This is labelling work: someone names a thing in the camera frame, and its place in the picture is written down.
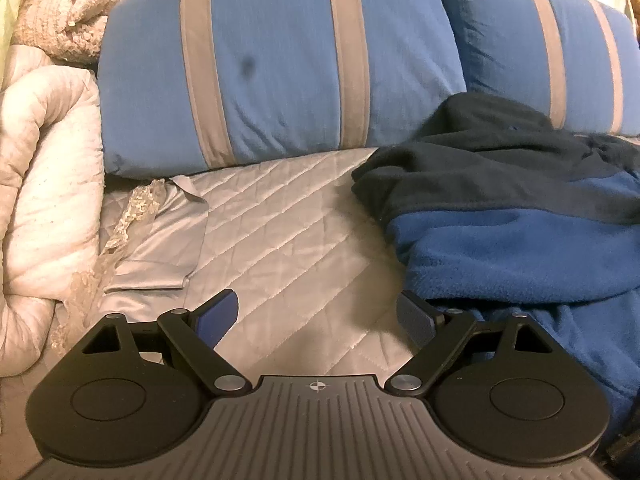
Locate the blue and navy fleece garment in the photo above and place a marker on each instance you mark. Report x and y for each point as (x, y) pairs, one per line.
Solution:
(500, 240)

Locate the grey quilted bedspread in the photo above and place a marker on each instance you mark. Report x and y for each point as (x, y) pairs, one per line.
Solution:
(285, 240)

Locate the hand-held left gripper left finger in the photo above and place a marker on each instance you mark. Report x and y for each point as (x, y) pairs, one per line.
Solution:
(217, 317)

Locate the white padded quilt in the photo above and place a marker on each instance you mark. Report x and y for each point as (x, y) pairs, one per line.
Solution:
(50, 160)

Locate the grey satin lace-trimmed pillowcase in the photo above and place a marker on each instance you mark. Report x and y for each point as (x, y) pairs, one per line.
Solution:
(160, 245)

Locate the beige knitted blanket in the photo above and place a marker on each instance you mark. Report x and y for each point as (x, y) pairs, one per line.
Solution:
(65, 15)

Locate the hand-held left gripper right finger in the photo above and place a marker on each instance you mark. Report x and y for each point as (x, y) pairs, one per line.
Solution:
(415, 319)

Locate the small blue grey-striped pillow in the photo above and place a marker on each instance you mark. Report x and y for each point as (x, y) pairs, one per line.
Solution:
(510, 50)

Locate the green fleece blanket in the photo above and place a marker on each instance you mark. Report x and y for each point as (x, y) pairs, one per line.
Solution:
(9, 5)

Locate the large blue grey-striped pillow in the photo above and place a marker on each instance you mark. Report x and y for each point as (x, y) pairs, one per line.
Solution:
(280, 60)

